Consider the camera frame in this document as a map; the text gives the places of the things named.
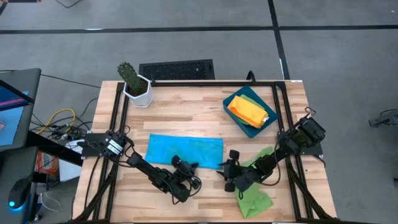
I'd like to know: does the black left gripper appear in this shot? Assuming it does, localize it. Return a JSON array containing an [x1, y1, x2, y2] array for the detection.
[[170, 154, 203, 190]]

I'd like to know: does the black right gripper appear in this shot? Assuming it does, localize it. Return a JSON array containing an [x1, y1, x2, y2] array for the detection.
[[216, 149, 253, 193]]

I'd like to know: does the light blue microfiber towel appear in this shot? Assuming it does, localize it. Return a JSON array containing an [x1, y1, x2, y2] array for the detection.
[[145, 133, 224, 170]]

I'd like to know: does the green microfiber towel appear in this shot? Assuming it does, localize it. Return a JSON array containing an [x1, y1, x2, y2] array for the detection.
[[239, 94, 267, 126], [234, 146, 275, 219]]

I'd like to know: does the orange microfiber towel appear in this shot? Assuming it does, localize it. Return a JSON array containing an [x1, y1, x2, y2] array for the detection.
[[227, 95, 270, 129]]

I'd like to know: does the teal plastic bin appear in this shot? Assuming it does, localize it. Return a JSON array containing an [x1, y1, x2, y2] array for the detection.
[[223, 85, 279, 139]]

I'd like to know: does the white hexagonal plant pot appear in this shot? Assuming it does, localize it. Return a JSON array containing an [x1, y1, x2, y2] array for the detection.
[[123, 73, 154, 109]]

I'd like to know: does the black floor vent grille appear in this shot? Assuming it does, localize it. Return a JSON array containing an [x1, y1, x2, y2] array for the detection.
[[138, 58, 216, 81]]

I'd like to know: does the green cactus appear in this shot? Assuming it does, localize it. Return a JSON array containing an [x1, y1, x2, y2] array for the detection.
[[117, 62, 149, 96]]

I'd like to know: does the white paper sheet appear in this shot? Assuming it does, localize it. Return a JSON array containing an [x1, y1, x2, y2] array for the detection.
[[58, 139, 83, 182]]

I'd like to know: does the black metal beam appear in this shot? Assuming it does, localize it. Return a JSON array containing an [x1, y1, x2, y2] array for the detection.
[[26, 130, 84, 167]]

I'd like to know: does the orange cardboard box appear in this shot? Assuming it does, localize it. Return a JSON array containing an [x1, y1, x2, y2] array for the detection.
[[35, 151, 60, 175]]

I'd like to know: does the black computer mouse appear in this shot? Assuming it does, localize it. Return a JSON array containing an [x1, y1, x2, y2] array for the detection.
[[7, 177, 32, 210]]

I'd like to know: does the monitor with blue screen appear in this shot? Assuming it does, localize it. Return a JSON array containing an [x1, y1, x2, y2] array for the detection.
[[0, 79, 35, 152]]

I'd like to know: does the grey desk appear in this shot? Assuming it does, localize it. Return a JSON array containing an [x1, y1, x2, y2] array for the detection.
[[0, 67, 42, 224]]

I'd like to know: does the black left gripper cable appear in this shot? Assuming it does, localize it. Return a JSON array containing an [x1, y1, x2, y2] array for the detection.
[[169, 177, 203, 206]]

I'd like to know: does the black aluminium table frame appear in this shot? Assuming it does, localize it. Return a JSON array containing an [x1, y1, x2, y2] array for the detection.
[[73, 80, 340, 224]]

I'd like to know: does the yellow cable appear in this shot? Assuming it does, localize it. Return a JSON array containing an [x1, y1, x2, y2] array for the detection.
[[35, 108, 76, 135]]

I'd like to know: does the thin black floor cable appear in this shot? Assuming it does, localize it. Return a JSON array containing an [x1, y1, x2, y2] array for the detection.
[[40, 73, 102, 89]]

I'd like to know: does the white cable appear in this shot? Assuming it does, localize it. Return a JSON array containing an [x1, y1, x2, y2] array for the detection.
[[39, 192, 63, 213]]

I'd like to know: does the curved black cable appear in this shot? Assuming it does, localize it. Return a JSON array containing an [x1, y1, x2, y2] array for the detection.
[[54, 0, 82, 9]]

